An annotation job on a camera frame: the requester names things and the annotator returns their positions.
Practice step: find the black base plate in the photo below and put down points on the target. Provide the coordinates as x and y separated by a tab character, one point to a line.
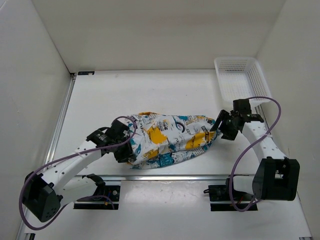
220	200
110	197

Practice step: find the white perforated plastic basket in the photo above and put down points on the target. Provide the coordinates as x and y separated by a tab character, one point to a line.
241	78

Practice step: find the small black label tag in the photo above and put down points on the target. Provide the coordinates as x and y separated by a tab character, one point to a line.
85	73

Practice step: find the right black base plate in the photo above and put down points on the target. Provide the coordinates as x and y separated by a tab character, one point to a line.
220	200

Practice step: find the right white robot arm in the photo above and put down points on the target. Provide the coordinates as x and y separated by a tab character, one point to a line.
276	178

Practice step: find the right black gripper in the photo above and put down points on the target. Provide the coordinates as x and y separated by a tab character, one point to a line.
221	116

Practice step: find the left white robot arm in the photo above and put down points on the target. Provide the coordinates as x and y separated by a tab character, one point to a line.
47	190

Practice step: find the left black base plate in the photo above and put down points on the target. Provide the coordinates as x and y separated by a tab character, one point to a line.
110	197

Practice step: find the white yellow teal printed shorts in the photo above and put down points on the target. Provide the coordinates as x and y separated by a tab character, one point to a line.
164	140

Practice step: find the aluminium frame rail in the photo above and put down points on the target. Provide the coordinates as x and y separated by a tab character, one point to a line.
166	203

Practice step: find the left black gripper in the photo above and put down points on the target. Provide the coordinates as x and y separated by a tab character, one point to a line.
128	153

